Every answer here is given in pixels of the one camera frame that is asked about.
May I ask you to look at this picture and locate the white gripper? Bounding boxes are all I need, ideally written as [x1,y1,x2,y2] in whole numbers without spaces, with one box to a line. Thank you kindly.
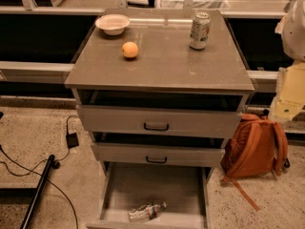
[269,60,305,122]

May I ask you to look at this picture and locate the clear plastic water bottle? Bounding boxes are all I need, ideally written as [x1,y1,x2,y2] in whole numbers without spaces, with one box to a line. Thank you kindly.
[128,201,167,222]

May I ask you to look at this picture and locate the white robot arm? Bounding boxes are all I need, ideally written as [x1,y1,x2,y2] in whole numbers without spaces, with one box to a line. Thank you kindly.
[269,0,305,122]

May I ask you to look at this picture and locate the top grey drawer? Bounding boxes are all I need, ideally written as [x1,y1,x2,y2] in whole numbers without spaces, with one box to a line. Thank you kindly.
[76,105,241,138]

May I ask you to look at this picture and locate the grey drawer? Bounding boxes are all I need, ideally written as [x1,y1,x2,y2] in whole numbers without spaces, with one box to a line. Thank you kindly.
[91,143,224,167]
[76,105,241,138]
[87,162,211,229]

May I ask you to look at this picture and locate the grey drawer cabinet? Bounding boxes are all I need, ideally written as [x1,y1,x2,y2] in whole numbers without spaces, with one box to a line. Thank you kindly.
[64,8,256,229]

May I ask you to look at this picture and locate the bottom grey drawer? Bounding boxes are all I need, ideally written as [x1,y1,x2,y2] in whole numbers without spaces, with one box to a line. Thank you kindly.
[87,162,211,229]

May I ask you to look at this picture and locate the middle grey drawer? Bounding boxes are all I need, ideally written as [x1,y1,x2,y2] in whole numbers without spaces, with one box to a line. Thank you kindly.
[91,143,224,167]

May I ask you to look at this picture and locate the orange backpack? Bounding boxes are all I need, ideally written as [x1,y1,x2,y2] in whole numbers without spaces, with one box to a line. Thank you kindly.
[221,110,290,211]

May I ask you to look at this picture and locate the green white soda can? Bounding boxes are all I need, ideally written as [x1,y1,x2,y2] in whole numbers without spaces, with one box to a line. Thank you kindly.
[190,12,211,50]

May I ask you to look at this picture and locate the orange fruit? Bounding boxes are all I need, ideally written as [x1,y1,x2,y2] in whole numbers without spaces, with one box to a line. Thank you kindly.
[122,42,139,58]

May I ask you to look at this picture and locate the white bowl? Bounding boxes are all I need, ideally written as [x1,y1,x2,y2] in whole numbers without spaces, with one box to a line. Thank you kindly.
[95,14,130,36]

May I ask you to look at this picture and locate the black power adapter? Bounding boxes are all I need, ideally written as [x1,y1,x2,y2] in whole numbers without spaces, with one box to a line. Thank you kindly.
[66,133,79,149]

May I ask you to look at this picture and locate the black floor pole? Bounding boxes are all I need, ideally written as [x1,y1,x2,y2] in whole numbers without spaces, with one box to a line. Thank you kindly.
[20,155,55,229]

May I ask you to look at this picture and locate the black cable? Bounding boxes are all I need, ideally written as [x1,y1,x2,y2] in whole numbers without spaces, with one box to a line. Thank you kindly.
[0,114,79,229]

